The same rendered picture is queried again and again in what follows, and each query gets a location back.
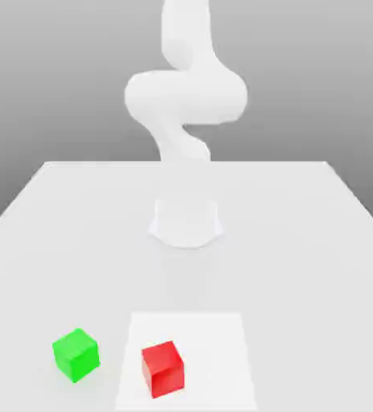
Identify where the small green cube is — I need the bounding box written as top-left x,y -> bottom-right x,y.
51,328 -> 101,385

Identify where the small red cube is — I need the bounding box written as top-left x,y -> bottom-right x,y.
140,340 -> 186,400

